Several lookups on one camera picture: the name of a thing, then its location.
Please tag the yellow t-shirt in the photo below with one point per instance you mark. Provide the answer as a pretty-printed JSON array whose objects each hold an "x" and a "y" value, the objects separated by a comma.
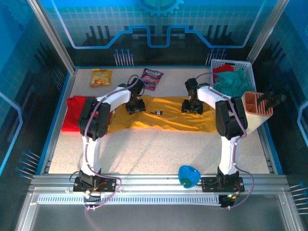
[{"x": 168, "y": 120}]

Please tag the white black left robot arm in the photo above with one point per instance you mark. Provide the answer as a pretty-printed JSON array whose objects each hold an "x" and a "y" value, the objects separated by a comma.
[{"x": 92, "y": 149}]

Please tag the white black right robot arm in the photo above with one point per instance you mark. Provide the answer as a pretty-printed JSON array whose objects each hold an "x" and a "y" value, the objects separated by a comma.
[{"x": 229, "y": 149}]

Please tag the purple candy bag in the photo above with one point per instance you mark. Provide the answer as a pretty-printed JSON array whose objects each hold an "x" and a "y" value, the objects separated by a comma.
[{"x": 151, "y": 77}]

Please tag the yellow snack bag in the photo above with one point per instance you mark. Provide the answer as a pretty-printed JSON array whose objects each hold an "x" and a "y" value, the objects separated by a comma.
[{"x": 101, "y": 78}]

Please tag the teal t-shirt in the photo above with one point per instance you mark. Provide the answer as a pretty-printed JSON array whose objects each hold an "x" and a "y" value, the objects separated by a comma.
[{"x": 234, "y": 83}]

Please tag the crumpled red t-shirt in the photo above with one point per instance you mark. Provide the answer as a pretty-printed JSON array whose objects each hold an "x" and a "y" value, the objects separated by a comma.
[{"x": 223, "y": 68}]

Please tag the pink cream utensil holder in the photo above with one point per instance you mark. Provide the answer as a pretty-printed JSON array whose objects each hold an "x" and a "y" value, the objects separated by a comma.
[{"x": 255, "y": 113}]

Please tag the folded red t-shirt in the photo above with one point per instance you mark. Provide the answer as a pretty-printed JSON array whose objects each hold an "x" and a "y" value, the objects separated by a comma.
[{"x": 72, "y": 113}]

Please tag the blue rounded plastic disc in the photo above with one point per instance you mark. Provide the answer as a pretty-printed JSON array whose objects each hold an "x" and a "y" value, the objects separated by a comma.
[{"x": 188, "y": 175}]

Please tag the white plastic basket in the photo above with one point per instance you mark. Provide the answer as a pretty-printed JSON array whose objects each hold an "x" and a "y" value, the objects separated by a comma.
[{"x": 249, "y": 68}]

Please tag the black knife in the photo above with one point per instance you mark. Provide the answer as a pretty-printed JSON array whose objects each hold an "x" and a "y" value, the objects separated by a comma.
[
  {"x": 279, "y": 98},
  {"x": 264, "y": 97}
]

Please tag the aluminium mounting rail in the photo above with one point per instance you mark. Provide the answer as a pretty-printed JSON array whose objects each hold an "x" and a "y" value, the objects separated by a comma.
[{"x": 149, "y": 181}]

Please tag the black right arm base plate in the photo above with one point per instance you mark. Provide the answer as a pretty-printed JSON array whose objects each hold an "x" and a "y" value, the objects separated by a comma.
[{"x": 209, "y": 184}]

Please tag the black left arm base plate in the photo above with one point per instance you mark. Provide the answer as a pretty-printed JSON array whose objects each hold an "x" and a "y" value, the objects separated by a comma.
[{"x": 108, "y": 184}]

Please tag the aluminium frame post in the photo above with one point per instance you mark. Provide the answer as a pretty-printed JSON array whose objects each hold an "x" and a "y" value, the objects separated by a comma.
[
  {"x": 51, "y": 36},
  {"x": 265, "y": 31}
]

